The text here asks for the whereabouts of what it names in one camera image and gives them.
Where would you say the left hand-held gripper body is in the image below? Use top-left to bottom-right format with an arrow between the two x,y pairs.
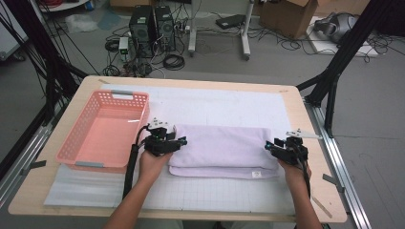
143,116 -> 180,157

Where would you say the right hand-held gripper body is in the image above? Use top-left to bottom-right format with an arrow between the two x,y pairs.
274,128 -> 323,166

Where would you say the lilac patterned towel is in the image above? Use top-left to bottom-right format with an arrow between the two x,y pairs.
167,123 -> 281,180

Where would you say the pink plastic basket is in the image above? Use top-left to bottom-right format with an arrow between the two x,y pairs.
55,90 -> 151,175

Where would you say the person's left hand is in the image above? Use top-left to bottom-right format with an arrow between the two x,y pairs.
139,150 -> 173,186

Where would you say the person's right hand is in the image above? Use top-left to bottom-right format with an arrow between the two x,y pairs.
278,159 -> 311,192

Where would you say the white grid mat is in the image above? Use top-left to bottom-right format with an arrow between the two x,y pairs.
95,83 -> 317,215

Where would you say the wooden table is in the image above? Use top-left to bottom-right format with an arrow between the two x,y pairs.
8,74 -> 348,223

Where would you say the white adapter box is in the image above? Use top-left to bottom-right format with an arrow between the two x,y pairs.
117,36 -> 130,62

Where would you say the white floor board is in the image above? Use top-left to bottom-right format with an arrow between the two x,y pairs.
307,15 -> 380,58

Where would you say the white metal stand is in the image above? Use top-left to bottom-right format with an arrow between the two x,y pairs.
187,0 -> 256,61

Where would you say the black computer tower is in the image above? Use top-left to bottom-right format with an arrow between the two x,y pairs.
128,5 -> 156,58
154,5 -> 177,52

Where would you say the brown cardboard box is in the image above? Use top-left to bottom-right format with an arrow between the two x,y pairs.
259,0 -> 319,40

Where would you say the black flat device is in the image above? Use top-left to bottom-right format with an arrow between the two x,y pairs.
215,13 -> 246,31

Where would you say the grey headset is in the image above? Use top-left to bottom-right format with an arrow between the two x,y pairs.
313,11 -> 359,44

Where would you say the clear plastic bag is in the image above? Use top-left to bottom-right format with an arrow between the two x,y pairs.
65,12 -> 98,34

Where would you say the white round table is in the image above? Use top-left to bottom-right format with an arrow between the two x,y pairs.
37,0 -> 91,13

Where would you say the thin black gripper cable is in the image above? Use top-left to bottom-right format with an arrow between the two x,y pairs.
295,149 -> 312,198

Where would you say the thick black sleeved cable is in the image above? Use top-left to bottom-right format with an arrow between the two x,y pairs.
122,124 -> 151,200

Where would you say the aluminium rail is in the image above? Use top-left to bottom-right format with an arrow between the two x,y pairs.
0,104 -> 65,208
304,98 -> 373,229

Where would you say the grey metal bracket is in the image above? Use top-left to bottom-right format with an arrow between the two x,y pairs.
21,160 -> 48,176
322,173 -> 346,194

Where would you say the coiled black cable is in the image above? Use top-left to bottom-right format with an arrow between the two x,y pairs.
162,53 -> 186,72

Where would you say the tangle of black floor cables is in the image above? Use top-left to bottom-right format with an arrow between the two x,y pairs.
251,23 -> 405,60

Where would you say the black frame post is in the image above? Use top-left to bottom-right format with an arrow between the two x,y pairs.
4,0 -> 89,126
295,0 -> 396,139

